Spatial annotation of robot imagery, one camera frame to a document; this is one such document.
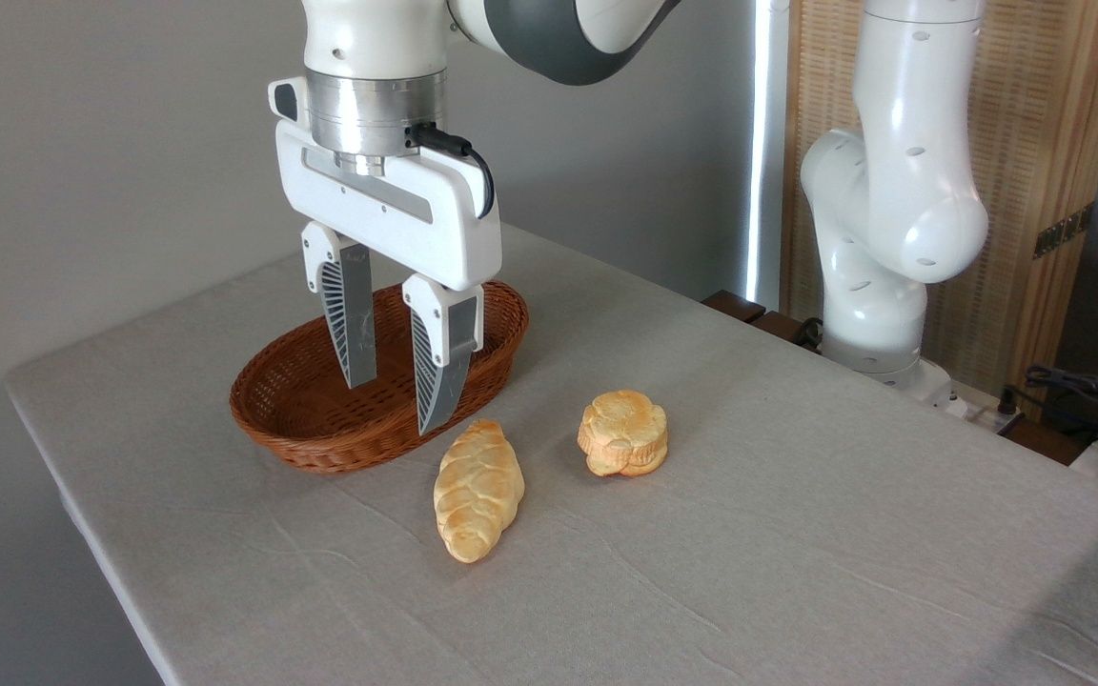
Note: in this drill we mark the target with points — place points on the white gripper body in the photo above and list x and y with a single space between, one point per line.
387 205

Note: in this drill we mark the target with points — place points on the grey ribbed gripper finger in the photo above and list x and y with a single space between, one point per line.
442 353
347 305

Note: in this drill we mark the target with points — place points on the round flower-shaped bread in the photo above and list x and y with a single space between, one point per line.
623 429

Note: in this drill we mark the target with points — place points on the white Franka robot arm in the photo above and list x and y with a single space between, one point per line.
897 191

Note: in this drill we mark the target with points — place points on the brown wicker oval basket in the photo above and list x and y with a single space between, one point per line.
320 424

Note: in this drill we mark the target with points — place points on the long braided bread loaf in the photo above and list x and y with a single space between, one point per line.
477 491

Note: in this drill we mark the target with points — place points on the dark brown wooden block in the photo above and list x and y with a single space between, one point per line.
735 306

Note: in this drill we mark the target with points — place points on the grey tablecloth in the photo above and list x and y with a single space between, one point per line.
797 572

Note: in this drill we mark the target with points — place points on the white power strip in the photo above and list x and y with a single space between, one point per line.
983 408

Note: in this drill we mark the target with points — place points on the dark metal screen hinge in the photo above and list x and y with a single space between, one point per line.
1064 231

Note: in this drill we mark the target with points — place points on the wooden bamboo folding screen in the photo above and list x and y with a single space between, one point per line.
1045 95

